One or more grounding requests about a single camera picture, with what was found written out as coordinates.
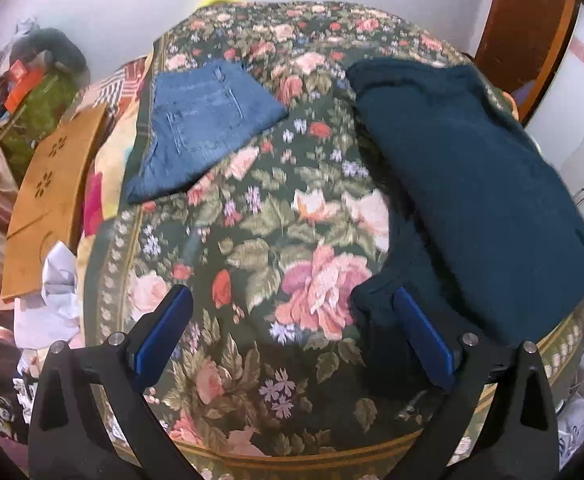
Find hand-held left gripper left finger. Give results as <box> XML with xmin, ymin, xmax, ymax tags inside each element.
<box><xmin>26</xmin><ymin>284</ymin><xmax>207</xmax><ymax>480</ymax></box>

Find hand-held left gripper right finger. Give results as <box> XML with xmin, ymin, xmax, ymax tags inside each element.
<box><xmin>392</xmin><ymin>287</ymin><xmax>561</xmax><ymax>480</ymax></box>

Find dark navy pants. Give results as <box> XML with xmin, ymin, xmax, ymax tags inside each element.
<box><xmin>344</xmin><ymin>56</ymin><xmax>584</xmax><ymax>403</ymax></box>

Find white crumpled cloth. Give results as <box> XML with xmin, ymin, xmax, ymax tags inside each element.
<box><xmin>13</xmin><ymin>240</ymin><xmax>83</xmax><ymax>350</ymax></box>

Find floral blanket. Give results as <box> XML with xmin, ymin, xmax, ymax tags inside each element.
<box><xmin>78</xmin><ymin>0</ymin><xmax>584</xmax><ymax>480</ymax></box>

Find white wardrobe sliding door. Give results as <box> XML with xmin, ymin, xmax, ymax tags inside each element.
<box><xmin>519</xmin><ymin>2</ymin><xmax>584</xmax><ymax>162</ymax></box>

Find bamboo lap desk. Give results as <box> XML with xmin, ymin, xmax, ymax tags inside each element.
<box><xmin>0</xmin><ymin>102</ymin><xmax>110</xmax><ymax>307</ymax></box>

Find patchwork bed sheet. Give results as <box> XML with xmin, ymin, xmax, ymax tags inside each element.
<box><xmin>78</xmin><ymin>55</ymin><xmax>156</xmax><ymax>242</ymax></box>

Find brown wooden door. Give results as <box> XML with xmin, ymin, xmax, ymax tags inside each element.
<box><xmin>473</xmin><ymin>0</ymin><xmax>581</xmax><ymax>122</ymax></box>

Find folded blue jeans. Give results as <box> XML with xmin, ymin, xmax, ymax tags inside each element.
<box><xmin>124</xmin><ymin>57</ymin><xmax>291</xmax><ymax>206</ymax></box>

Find green patterned box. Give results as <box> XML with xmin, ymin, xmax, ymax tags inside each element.
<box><xmin>0</xmin><ymin>72</ymin><xmax>80</xmax><ymax>172</ymax></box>

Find orange box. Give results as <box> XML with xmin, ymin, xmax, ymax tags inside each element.
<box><xmin>4</xmin><ymin>60</ymin><xmax>45</xmax><ymax>112</ymax></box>

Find grey plush pillow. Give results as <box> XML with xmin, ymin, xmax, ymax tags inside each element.
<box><xmin>12</xmin><ymin>27</ymin><xmax>90</xmax><ymax>87</ymax></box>

